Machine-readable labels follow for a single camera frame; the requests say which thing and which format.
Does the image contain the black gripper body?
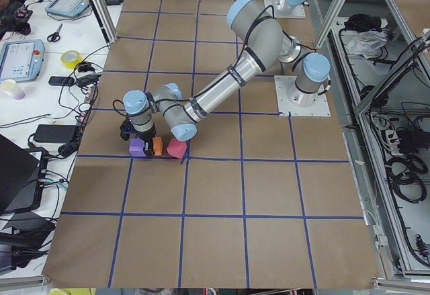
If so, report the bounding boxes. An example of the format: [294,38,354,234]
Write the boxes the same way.
[120,116,157,142]

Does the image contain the orange foam block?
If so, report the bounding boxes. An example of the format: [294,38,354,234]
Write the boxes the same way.
[153,136,163,156]

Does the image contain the teach pendant tablet near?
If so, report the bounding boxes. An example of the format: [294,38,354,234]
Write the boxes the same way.
[1,39,45,82]

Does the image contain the black coiled cables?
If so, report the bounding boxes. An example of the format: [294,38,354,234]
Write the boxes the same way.
[384,153,427,205]

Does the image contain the black handled scissors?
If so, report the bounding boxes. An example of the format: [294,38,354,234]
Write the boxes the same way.
[46,24,62,42]

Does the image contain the black phone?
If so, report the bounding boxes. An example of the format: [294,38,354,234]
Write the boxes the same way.
[48,76,75,87]

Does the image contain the yellow tape roll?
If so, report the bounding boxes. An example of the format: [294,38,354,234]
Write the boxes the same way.
[60,50,83,70]

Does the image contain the aluminium frame post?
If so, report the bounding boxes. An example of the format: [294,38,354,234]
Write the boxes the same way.
[89,0,117,45]

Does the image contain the purple foam block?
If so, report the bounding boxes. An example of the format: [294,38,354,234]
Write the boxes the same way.
[128,138,146,157]

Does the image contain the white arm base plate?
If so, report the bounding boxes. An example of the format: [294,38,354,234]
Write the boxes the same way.
[274,75,331,117]

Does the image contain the pink foam block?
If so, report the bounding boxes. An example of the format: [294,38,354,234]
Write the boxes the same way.
[167,137,187,159]

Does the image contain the black laptop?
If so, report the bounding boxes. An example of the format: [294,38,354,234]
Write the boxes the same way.
[1,136,48,215]

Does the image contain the white paper cup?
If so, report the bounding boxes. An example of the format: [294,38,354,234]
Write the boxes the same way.
[1,79,25,100]

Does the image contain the teach pendant tablet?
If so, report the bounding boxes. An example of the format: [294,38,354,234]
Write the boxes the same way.
[45,0,89,19]
[1,39,45,82]

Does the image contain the teach pendant tablet far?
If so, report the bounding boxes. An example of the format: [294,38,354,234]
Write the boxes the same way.
[45,0,89,19]

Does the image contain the white crumpled cloth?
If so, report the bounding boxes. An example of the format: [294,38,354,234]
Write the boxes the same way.
[345,30,388,58]

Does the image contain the black power adapter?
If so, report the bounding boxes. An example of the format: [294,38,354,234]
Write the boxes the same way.
[33,124,77,143]

